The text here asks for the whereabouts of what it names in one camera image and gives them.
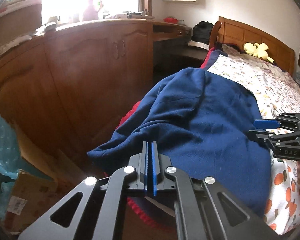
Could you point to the yellow Pikachu plush toy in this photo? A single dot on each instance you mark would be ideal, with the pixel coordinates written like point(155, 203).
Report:
point(258, 50)

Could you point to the long wooden desk cabinet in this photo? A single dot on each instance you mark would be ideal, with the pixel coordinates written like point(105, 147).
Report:
point(68, 89)

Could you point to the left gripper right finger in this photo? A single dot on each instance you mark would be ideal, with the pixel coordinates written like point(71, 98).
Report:
point(160, 183)

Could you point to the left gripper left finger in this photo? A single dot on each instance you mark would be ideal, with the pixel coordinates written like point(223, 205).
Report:
point(138, 187)

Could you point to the cardboard box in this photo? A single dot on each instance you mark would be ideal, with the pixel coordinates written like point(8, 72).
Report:
point(32, 195)

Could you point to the wooden chair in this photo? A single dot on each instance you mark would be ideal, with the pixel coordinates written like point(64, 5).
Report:
point(213, 39)

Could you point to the pink floral quilt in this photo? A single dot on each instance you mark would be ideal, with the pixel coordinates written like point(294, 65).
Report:
point(233, 53)

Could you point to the wooden bed headboard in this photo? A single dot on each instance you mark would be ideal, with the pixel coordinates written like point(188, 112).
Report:
point(234, 32)

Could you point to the navy blue blazer jacket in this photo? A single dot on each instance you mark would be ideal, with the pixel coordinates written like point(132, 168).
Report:
point(200, 120)

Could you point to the black backpack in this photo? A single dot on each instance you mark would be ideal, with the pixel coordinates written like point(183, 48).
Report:
point(202, 32)

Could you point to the teal bubble wrap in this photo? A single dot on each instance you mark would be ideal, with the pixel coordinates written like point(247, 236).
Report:
point(10, 164)

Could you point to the red bowl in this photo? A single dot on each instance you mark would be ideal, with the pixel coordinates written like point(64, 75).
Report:
point(171, 20)

